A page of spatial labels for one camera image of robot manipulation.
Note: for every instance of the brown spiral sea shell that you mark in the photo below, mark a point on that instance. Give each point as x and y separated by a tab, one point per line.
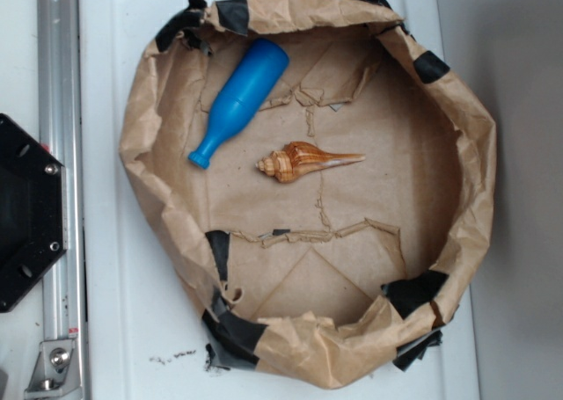
297	159

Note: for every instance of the blue plastic bottle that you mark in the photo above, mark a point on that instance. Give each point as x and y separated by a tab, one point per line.
241	97

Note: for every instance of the metal corner bracket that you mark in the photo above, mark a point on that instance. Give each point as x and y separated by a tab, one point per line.
56	374

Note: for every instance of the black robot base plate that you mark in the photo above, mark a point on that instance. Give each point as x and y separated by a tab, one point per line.
32	212

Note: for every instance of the brown paper bag bin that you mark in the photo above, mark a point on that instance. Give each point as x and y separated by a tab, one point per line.
329	277

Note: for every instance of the aluminium extrusion rail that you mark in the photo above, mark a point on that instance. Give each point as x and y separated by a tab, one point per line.
63	286

